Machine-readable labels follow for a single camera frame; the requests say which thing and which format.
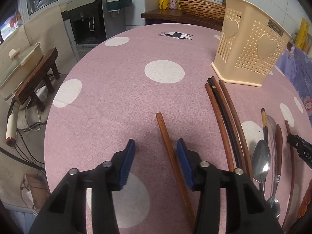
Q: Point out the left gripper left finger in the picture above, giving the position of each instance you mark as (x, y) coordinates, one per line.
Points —
(65, 209)

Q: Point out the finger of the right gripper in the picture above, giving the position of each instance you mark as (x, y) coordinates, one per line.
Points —
(303, 148)

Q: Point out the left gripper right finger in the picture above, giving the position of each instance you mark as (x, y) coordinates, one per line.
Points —
(246, 209)

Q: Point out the frosted translucent ladle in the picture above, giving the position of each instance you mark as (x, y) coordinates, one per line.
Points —
(276, 210)

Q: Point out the stainless steel spoon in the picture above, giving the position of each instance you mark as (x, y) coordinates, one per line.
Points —
(261, 164)

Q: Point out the reddish wooden chopstick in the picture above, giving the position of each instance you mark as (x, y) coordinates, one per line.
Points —
(177, 172)

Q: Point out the black chopstick yellow tip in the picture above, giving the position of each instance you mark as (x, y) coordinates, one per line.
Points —
(265, 126)

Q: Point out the purple floral cloth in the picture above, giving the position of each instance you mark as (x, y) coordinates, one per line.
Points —
(296, 66)

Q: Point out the dark brown chopstick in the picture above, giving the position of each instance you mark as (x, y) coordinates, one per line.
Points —
(241, 136)

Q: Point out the brown wooden chopstick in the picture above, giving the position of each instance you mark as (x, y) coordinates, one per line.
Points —
(221, 127)

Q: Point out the beige plastic utensil holder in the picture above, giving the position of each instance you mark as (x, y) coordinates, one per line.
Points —
(250, 44)

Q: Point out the pink polka dot tablecloth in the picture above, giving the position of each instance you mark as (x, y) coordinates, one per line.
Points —
(113, 94)

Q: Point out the wooden stool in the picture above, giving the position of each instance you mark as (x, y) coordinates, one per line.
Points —
(40, 73)

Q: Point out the woven wicker basket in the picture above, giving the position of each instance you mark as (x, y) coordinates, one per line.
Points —
(203, 9)

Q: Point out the water dispenser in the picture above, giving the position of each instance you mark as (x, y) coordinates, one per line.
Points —
(87, 23)

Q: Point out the yellow mug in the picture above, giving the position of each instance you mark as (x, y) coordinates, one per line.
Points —
(164, 4)

